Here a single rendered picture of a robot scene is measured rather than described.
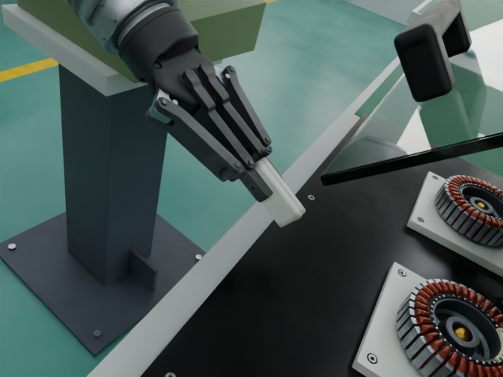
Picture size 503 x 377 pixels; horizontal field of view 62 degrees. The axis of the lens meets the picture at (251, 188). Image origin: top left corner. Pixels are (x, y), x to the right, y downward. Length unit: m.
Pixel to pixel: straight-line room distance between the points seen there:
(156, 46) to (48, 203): 1.25
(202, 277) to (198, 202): 1.20
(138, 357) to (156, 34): 0.28
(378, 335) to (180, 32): 0.34
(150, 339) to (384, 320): 0.23
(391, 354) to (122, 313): 0.96
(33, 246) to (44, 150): 0.51
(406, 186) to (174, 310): 0.40
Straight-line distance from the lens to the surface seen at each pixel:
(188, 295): 0.44
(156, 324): 0.42
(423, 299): 0.44
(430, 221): 0.61
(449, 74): 0.22
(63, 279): 1.37
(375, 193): 0.63
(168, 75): 0.41
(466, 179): 0.67
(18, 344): 1.29
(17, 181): 1.71
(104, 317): 1.29
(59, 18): 0.90
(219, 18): 0.86
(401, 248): 0.56
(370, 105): 0.93
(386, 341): 0.44
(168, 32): 0.41
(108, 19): 0.42
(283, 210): 0.42
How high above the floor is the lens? 1.11
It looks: 38 degrees down
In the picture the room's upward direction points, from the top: 18 degrees clockwise
